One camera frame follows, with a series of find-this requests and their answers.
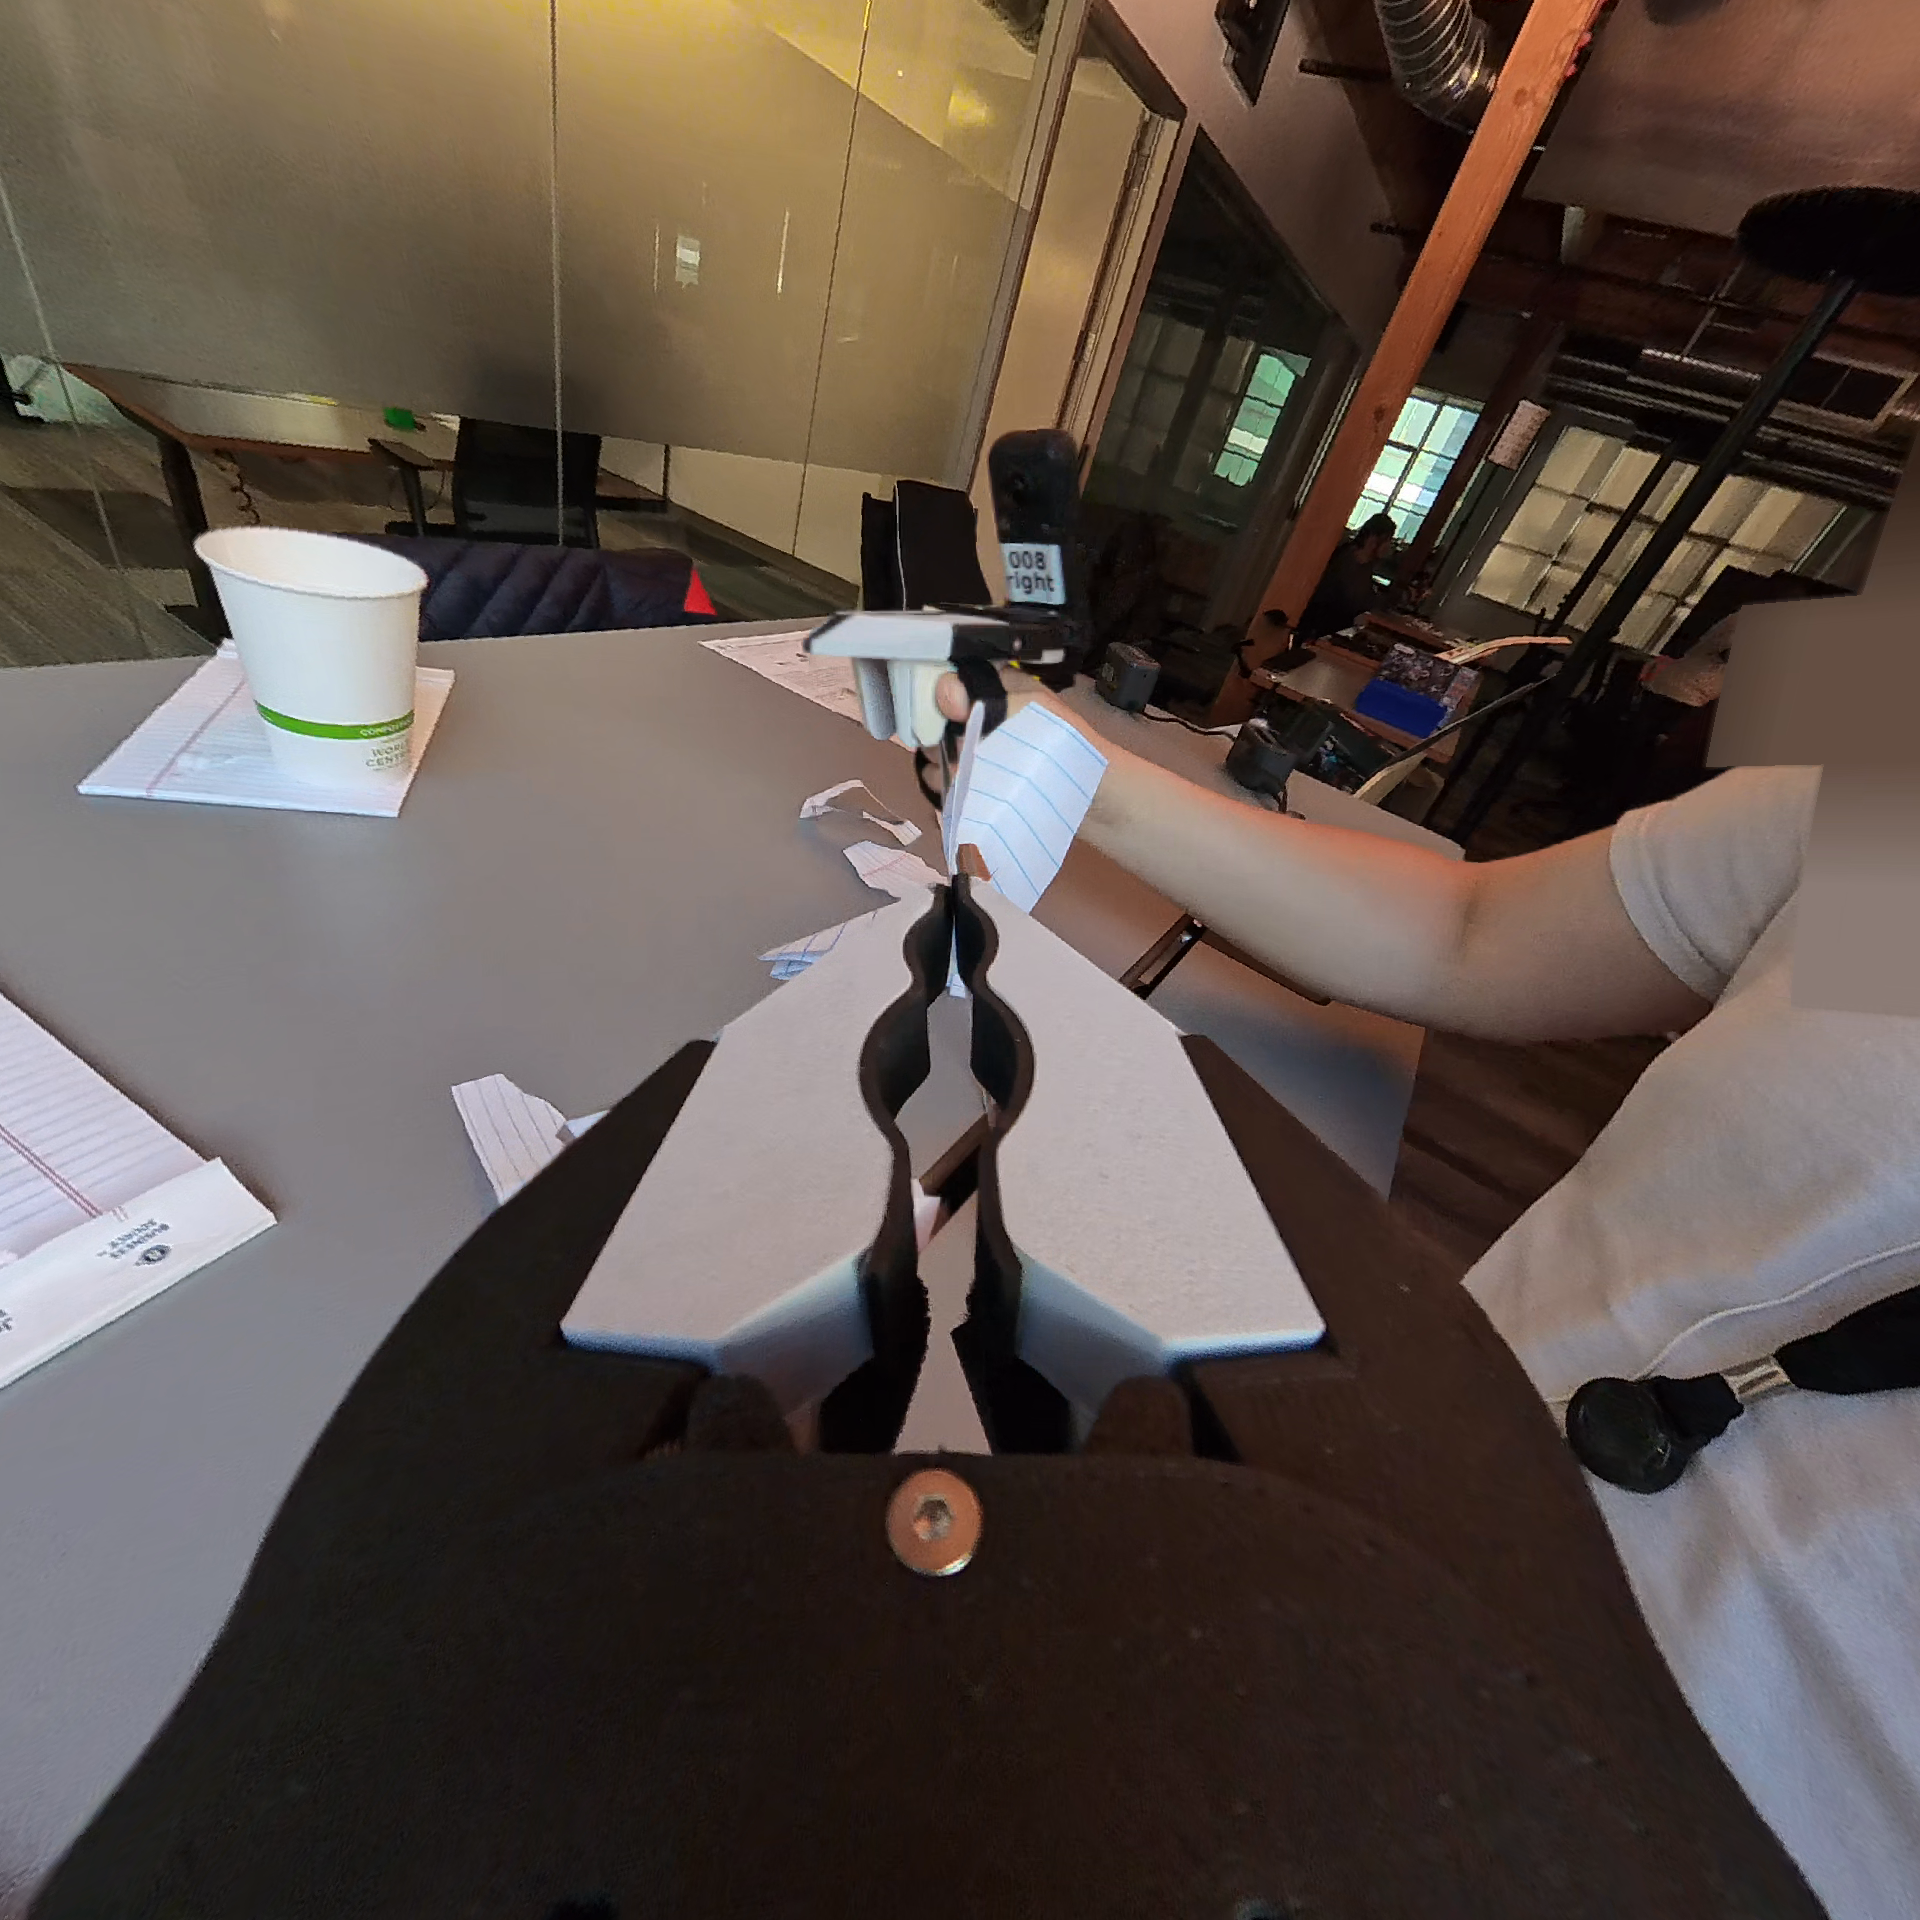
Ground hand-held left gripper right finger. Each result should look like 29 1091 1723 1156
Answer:
954 885 1330 1422

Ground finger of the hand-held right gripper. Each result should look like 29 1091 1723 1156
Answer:
803 607 964 662

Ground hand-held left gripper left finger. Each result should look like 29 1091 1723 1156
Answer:
557 893 955 1415

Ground torn lined paper sheet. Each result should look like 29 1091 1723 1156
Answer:
940 700 1113 1003

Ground white green paper cup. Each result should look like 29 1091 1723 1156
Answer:
194 526 431 789

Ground person's right forearm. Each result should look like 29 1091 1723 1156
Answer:
1079 750 1711 1045

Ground grey desk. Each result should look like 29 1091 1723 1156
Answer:
0 614 1466 1893

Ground person's right hand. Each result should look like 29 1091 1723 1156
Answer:
930 668 1045 759

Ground black chair back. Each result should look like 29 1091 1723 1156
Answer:
859 480 999 616

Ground printed instruction sheet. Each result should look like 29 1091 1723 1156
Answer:
700 631 902 712

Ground scattered lined paper scraps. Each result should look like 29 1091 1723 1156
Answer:
455 780 962 1203

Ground black desktop device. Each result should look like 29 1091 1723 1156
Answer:
1227 704 1337 812

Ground dark puffer jacket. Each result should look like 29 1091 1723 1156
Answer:
337 532 714 645

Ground black mesh office chair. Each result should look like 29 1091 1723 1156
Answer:
451 416 601 544

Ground blue box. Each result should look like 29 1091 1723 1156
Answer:
1358 645 1478 723

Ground black badge reel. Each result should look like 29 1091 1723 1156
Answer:
1569 1371 1743 1495

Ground lined notepad printed label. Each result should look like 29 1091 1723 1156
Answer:
0 990 279 1390

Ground wood edged meeting table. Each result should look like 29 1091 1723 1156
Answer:
66 363 669 601

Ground lined notepad brown backing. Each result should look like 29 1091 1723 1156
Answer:
81 645 457 817

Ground round black vent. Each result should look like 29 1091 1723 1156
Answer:
1739 187 1920 288

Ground black wall speaker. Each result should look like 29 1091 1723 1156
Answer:
1217 0 1291 105

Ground grid window wall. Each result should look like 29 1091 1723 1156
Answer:
1222 345 1876 662

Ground metal air duct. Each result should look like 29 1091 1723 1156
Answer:
1371 0 1501 128

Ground thin white cord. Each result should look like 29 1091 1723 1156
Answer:
1635 1275 1920 1382

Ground black chest strap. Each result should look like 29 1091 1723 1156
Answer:
1739 1289 1920 1397

